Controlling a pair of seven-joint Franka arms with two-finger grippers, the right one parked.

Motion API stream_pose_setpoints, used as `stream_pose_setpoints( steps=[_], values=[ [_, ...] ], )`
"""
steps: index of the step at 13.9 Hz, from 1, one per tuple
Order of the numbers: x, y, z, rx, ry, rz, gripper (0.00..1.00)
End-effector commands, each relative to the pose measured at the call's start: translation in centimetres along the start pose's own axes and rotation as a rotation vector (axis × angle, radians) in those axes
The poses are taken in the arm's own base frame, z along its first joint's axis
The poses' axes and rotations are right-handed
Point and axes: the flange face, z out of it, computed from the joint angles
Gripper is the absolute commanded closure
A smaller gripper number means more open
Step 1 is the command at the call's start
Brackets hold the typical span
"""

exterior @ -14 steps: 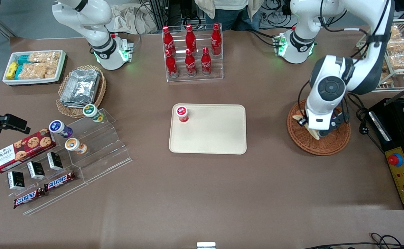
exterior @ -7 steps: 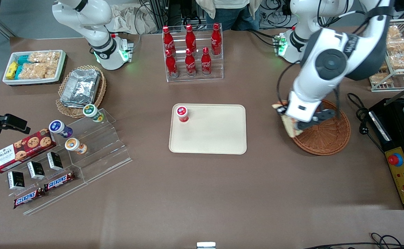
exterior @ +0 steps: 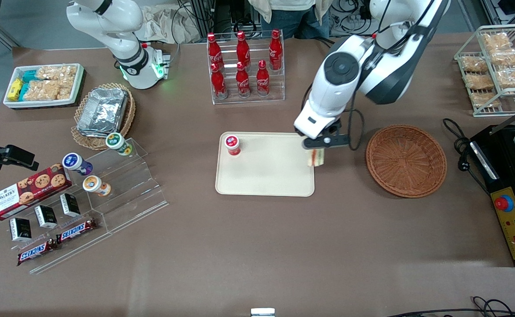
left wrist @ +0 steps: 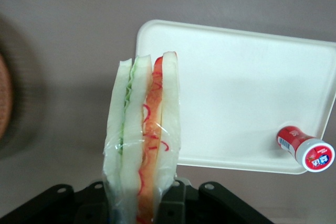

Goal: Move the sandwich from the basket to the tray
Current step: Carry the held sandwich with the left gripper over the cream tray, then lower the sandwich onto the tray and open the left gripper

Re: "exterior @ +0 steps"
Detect oval light wicker basket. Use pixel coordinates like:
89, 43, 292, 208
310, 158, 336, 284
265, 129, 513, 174
70, 82, 136, 151

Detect cream rectangular plastic tray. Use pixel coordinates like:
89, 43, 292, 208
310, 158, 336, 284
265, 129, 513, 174
215, 132, 316, 197

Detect round brown wicker basket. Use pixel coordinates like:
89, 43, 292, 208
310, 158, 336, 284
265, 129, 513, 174
366, 125, 448, 199

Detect crumpled white cloth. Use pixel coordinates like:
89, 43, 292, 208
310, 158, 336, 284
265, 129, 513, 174
142, 5, 202, 45

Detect red cola bottle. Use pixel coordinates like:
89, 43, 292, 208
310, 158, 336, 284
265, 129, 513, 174
236, 31, 252, 66
207, 32, 224, 67
268, 29, 283, 71
210, 63, 228, 100
256, 60, 270, 97
235, 62, 252, 98

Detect stack of foil trays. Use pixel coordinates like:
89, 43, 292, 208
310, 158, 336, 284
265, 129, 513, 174
76, 87, 129, 138

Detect clear acrylic bottle rack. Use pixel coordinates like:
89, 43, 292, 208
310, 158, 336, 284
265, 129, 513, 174
207, 30, 286, 105

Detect green lid yogurt cup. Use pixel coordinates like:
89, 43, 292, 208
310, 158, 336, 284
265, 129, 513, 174
105, 132, 133, 156

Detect white rectangular bin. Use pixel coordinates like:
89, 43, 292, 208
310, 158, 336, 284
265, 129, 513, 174
3, 63, 85, 109

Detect red lid yogurt cup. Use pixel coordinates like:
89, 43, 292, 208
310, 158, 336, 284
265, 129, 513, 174
224, 134, 242, 157

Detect bagged peanut brittle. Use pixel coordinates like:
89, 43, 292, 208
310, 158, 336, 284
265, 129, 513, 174
24, 80, 71, 101
36, 66, 78, 82

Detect person in jeans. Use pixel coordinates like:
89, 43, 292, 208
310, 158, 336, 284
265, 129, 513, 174
247, 0, 334, 41

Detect blue lid yogurt cup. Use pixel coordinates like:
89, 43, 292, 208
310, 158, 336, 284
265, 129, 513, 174
62, 152, 94, 176

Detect orange lid yogurt cup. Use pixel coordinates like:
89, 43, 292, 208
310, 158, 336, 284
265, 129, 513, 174
82, 175, 112, 197

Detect clear acrylic step shelf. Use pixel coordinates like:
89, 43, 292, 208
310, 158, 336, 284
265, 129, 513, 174
28, 138, 169, 275

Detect yellow snack packet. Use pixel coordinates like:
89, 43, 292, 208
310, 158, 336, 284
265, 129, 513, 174
8, 78, 24, 101

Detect small black box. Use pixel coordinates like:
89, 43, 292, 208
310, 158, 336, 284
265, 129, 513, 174
59, 193, 82, 218
33, 205, 59, 229
9, 217, 33, 242

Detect black clamp device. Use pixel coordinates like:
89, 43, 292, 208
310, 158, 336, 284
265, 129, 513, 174
0, 129, 39, 172

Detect Snickers chocolate bar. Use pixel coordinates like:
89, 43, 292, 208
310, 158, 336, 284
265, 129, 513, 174
17, 239, 60, 266
56, 218, 97, 244

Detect red Walkers cookie box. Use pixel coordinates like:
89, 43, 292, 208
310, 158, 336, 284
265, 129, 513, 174
0, 163, 73, 221

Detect black sealing machine yellow panel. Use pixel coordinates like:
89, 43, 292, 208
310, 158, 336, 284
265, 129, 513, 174
469, 100, 515, 268

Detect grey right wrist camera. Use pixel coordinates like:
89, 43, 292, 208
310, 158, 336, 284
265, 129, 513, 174
157, 49, 172, 80

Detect dark grey left wrist camera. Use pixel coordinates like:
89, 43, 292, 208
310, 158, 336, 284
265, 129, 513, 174
302, 134, 351, 150

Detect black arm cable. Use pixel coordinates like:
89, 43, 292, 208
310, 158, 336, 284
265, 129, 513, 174
345, 106, 366, 151

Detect bundle of black floor cables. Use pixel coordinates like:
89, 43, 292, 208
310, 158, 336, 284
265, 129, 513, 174
330, 0, 373, 37

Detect black power cable with plug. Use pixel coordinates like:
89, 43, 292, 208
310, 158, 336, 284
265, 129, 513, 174
442, 118, 492, 197

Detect white wire rack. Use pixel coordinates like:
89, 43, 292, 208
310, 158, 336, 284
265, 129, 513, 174
454, 24, 515, 118

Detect black cables at table edge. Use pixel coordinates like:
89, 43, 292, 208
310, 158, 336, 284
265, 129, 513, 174
385, 295, 515, 317

